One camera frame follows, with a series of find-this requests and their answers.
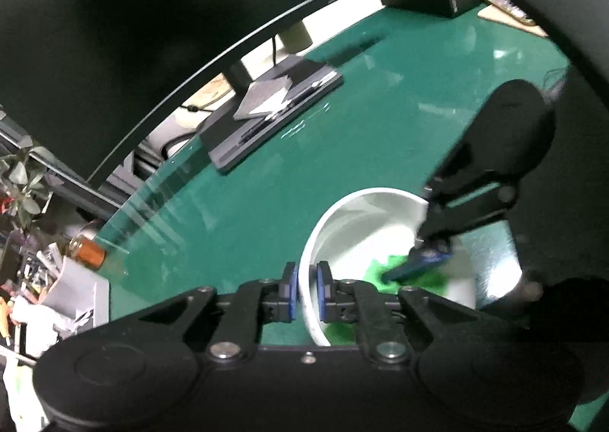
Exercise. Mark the black pen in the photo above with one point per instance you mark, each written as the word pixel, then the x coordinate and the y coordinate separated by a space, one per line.
pixel 309 92

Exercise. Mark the smartphone in yellow case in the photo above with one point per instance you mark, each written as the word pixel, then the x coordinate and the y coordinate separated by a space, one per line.
pixel 506 6

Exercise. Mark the grey monitor stand base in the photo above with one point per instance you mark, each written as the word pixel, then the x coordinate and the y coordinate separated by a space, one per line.
pixel 228 146

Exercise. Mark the grey notepad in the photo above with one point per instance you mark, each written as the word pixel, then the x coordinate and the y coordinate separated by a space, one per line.
pixel 264 96

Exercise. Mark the potted plant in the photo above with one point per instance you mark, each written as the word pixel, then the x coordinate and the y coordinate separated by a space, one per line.
pixel 21 184

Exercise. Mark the grey desk organizer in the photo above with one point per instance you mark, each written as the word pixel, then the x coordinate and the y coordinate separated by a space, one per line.
pixel 76 289

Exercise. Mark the orange jar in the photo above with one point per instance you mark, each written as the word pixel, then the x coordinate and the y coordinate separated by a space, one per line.
pixel 90 252

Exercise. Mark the black curved monitor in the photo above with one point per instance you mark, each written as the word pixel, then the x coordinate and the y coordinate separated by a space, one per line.
pixel 142 8

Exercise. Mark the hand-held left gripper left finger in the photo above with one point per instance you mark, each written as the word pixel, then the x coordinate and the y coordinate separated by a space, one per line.
pixel 290 294

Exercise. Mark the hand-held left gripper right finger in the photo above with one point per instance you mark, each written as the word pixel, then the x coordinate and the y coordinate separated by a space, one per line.
pixel 326 294

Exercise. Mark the cork mouse pad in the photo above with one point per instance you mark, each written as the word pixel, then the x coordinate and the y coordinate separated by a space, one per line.
pixel 499 19

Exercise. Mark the olive green cup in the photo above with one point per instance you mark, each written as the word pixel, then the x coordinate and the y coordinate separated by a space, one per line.
pixel 295 36

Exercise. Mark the green cleaning cloth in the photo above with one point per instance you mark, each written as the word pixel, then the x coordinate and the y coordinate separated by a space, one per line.
pixel 380 272

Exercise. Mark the white bowl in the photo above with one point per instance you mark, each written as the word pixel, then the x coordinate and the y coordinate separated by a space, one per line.
pixel 361 222

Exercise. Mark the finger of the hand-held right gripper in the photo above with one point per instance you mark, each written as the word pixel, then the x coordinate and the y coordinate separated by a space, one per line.
pixel 468 218

